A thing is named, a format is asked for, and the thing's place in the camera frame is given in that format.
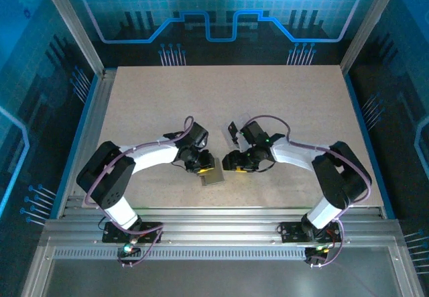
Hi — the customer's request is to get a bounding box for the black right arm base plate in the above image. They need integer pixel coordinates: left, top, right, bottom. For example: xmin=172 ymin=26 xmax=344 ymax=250
xmin=280 ymin=221 xmax=340 ymax=244

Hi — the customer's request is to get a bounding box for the aluminium mounting rail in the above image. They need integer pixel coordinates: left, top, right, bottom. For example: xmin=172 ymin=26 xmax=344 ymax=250
xmin=43 ymin=205 xmax=402 ymax=247

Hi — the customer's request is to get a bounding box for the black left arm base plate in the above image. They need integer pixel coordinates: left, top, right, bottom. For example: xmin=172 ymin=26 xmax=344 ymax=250
xmin=102 ymin=221 xmax=164 ymax=244

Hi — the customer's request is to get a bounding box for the aluminium side rail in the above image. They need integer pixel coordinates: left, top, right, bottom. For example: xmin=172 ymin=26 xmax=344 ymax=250
xmin=65 ymin=70 xmax=117 ymax=217

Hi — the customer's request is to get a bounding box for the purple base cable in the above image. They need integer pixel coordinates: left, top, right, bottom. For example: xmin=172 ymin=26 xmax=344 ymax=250
xmin=117 ymin=225 xmax=165 ymax=268
xmin=310 ymin=219 xmax=345 ymax=268

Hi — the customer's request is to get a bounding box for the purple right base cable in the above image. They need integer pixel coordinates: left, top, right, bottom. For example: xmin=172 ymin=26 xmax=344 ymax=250
xmin=310 ymin=219 xmax=345 ymax=268

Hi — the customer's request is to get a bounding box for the aluminium frame post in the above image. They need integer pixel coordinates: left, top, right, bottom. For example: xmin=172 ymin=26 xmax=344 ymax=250
xmin=37 ymin=0 xmax=105 ymax=76
xmin=340 ymin=0 xmax=405 ymax=75

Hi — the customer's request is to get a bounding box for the black VIP card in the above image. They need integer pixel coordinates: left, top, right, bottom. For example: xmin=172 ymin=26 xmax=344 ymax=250
xmin=227 ymin=121 xmax=239 ymax=144

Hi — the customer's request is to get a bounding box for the left connector board with LED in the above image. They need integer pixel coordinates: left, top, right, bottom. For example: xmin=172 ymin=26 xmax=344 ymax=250
xmin=117 ymin=241 xmax=141 ymax=257

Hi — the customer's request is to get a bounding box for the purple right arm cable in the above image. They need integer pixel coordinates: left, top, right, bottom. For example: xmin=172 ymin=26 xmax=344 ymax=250
xmin=243 ymin=115 xmax=372 ymax=217

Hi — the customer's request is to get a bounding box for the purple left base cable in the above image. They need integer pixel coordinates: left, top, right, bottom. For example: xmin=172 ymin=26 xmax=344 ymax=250
xmin=117 ymin=225 xmax=165 ymax=268

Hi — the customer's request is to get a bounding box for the right connector board with LED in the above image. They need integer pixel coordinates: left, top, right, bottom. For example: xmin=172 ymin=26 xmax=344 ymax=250
xmin=304 ymin=245 xmax=331 ymax=264

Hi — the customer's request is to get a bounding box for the grey metal panel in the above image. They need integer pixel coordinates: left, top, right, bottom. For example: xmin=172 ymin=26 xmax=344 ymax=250
xmin=43 ymin=259 xmax=403 ymax=297

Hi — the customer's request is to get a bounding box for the slotted grey cable duct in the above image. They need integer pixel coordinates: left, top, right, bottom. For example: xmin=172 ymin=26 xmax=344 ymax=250
xmin=53 ymin=248 xmax=308 ymax=261

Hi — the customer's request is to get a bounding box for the connector board with led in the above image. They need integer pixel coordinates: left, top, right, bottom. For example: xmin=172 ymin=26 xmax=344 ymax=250
xmin=304 ymin=245 xmax=331 ymax=264
xmin=117 ymin=241 xmax=141 ymax=257

